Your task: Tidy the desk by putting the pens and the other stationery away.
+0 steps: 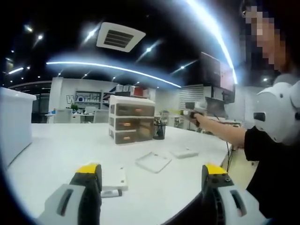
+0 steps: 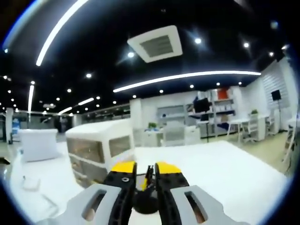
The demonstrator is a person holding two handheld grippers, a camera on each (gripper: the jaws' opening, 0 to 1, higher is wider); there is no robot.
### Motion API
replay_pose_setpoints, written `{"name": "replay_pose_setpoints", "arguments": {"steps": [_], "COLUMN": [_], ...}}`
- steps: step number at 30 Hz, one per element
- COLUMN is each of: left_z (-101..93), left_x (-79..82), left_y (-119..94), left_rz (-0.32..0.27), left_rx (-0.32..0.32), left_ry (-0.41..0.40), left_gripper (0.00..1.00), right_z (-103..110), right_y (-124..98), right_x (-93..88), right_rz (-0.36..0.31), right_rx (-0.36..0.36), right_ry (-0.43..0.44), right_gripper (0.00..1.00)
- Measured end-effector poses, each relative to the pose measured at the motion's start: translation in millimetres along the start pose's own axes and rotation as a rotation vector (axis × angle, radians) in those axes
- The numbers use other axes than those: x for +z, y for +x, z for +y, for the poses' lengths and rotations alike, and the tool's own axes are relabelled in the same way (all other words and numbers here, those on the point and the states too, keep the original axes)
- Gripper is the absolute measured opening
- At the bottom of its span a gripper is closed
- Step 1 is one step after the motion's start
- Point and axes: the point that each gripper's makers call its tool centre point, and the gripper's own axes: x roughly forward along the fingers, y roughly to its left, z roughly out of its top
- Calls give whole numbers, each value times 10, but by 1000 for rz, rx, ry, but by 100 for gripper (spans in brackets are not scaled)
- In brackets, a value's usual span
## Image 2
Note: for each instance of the large white storage box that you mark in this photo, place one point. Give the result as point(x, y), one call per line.
point(38, 145)

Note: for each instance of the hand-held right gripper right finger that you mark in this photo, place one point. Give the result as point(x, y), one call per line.
point(173, 201)

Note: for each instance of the curved ceiling light strip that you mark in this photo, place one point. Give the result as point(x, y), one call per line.
point(187, 76)
point(58, 28)

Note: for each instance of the small black screen on stand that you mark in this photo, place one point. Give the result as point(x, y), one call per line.
point(275, 95)

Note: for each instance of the white mesh chair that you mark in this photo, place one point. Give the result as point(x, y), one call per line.
point(250, 127)

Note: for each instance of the white window blind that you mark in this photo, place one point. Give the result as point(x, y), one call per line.
point(274, 79)

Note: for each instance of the green potted plant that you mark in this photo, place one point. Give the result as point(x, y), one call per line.
point(152, 125)

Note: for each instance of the black and yellow pen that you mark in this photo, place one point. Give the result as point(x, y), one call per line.
point(147, 178)

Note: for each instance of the red storage box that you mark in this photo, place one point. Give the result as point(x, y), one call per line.
point(222, 93)

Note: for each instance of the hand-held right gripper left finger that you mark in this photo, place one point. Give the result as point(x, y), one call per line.
point(117, 201)

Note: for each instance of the white office chair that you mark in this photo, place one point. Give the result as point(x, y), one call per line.
point(174, 134)

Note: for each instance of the white desk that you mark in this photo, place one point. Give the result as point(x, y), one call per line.
point(211, 168)

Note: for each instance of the black mesh pen holder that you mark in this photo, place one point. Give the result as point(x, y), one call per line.
point(147, 204)

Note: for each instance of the black background monitor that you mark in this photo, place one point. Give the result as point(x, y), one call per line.
point(201, 105)

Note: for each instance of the white drawer organizer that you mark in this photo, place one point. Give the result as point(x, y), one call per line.
point(93, 145)

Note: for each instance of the white shelf with boxes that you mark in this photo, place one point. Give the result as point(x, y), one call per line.
point(225, 110)

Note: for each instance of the white background table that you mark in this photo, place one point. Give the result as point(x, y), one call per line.
point(236, 122)

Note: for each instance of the white ceiling air vent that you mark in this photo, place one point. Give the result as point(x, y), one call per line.
point(155, 44)

